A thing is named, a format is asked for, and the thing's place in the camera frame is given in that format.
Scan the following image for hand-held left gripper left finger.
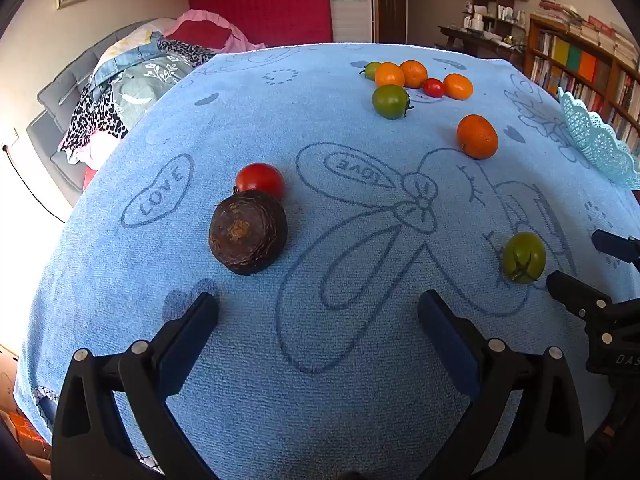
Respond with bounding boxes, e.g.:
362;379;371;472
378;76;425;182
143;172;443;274
50;291;221;480

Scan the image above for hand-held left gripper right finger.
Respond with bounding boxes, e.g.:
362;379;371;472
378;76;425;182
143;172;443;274
417;289;586;480

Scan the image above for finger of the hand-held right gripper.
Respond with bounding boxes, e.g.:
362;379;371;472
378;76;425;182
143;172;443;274
546;270;614;319
591;229;640;264

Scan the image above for green tomato with dark stem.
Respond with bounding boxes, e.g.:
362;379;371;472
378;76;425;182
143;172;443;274
501;231;547;285

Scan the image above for light blue lattice basket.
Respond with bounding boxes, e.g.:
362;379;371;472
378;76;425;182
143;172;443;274
556;86;640;191

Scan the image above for dark brown round fruit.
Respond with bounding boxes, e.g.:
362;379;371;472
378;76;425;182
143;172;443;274
208;190;289;276

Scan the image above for large red tomato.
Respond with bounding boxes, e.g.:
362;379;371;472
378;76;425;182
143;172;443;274
234;162;286;200

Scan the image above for large orange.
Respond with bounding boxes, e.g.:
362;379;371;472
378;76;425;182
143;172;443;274
456;114;500;161

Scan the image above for large green tomato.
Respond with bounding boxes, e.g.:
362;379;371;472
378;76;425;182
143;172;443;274
371;84;415;120

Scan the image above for blue printed blanket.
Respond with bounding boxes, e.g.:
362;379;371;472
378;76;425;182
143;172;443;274
14;42;640;480

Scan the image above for wooden bookshelf with books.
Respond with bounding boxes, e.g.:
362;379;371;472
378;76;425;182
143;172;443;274
524;12;640;158

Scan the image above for stacks of books atop bookshelf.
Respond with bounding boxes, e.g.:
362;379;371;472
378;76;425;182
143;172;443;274
537;0;640;68

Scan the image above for black and white spotted cloth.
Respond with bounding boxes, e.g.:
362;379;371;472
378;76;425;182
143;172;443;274
58;81;131;155

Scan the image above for wooden desktop shelf unit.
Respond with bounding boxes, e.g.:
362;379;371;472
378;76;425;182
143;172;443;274
463;0;531;37

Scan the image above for leopard print cloth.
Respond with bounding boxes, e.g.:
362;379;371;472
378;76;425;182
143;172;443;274
157;38;217;69

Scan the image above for light blue denim cloth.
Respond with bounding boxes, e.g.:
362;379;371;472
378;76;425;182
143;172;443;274
91;41;167;87

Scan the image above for pink blanket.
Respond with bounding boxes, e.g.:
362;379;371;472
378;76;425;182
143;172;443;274
164;8;267;54

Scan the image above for white and wood wardrobe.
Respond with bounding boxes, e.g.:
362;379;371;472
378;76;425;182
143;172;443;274
327;0;377;44

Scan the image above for dark wooden door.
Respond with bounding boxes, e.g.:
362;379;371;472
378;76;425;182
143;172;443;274
377;0;412;44

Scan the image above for red mattress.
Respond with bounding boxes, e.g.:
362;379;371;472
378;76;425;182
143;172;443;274
183;0;334;46

